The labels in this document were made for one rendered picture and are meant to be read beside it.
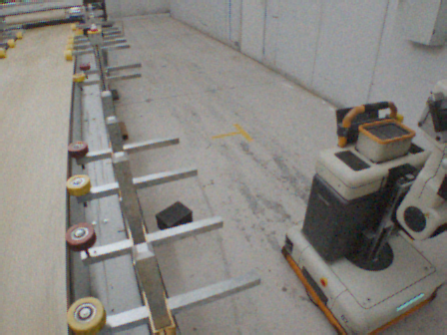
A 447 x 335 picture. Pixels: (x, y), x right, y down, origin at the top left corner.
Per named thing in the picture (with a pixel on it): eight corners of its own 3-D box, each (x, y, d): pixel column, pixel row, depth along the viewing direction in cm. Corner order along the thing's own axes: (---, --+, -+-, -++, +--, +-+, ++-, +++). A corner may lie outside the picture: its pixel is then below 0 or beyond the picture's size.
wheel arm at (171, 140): (178, 142, 137) (177, 134, 135) (180, 146, 135) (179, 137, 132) (77, 163, 124) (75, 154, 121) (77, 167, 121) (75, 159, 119)
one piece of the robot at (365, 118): (330, 160, 140) (325, 111, 136) (384, 146, 151) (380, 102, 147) (347, 163, 130) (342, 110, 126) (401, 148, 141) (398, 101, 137)
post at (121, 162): (154, 276, 97) (126, 149, 70) (157, 284, 95) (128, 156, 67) (144, 279, 96) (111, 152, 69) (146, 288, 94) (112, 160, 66)
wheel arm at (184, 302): (254, 277, 81) (255, 267, 79) (260, 287, 78) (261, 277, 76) (88, 330, 67) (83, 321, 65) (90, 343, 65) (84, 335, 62)
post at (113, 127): (141, 228, 118) (116, 114, 90) (142, 234, 115) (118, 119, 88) (132, 231, 116) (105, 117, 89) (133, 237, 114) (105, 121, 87)
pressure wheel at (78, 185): (74, 215, 101) (64, 188, 95) (75, 200, 107) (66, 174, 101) (97, 211, 103) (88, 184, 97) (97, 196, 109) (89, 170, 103)
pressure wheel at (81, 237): (83, 274, 82) (70, 247, 75) (72, 257, 86) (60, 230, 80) (108, 260, 86) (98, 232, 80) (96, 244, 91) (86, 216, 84)
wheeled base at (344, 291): (277, 253, 184) (282, 224, 170) (357, 223, 203) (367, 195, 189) (346, 353, 132) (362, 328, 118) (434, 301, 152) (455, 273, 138)
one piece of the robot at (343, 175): (293, 245, 172) (320, 107, 124) (366, 218, 188) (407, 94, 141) (329, 291, 146) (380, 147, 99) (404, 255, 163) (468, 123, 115)
